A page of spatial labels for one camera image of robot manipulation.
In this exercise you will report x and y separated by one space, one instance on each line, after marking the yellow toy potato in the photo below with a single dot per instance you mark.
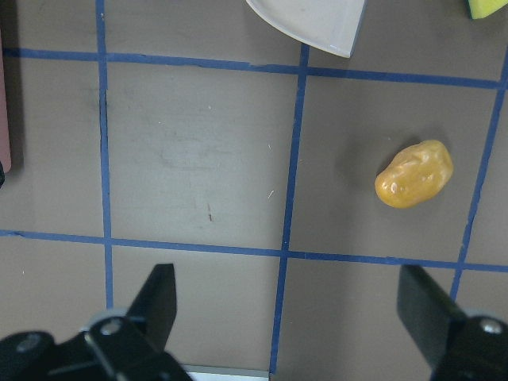
415 175

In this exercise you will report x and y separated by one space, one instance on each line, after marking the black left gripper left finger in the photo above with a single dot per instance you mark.
153 310

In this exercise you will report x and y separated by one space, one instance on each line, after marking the yellow green sponge piece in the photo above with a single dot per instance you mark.
479 9

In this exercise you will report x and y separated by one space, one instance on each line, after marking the beige plastic dustpan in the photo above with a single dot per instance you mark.
328 25

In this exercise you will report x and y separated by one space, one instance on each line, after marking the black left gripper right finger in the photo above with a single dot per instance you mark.
429 315

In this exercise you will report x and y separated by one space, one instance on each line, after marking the pink trash bin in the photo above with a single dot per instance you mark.
6 161

